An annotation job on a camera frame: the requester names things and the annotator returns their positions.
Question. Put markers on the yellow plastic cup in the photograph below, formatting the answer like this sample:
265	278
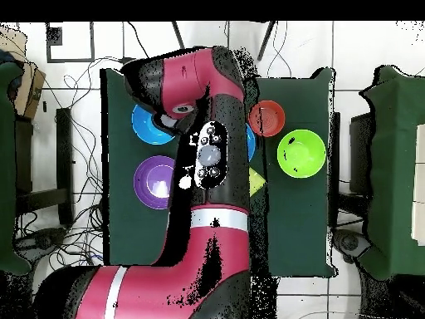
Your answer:
255	181

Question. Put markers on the blue plastic bowl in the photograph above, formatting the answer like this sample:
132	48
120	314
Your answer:
142	129
251	143

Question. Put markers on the purple plastic bowl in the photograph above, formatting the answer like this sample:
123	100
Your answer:
149	182

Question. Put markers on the small orange plastic bowl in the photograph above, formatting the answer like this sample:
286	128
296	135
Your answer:
270	118

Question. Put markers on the green plastic bowl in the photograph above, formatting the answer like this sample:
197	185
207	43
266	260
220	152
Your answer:
302	156

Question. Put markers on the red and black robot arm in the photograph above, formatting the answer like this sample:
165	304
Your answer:
186	79

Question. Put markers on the dark green tablecloth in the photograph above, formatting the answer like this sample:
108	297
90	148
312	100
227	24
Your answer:
6	166
391	166
298	232

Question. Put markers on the black power adapter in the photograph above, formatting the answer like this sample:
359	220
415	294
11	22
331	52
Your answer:
125	60

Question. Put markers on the black stand leg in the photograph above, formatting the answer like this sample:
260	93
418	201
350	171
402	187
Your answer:
178	35
265	41

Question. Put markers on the grey wheeled base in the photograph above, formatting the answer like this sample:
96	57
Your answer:
350	244

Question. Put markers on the grey base with black knob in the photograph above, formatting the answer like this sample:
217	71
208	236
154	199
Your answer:
43	237

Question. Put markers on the cardboard box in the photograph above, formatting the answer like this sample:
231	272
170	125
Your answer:
31	93

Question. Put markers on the black metal frame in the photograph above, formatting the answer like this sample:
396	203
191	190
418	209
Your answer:
64	166
360	149

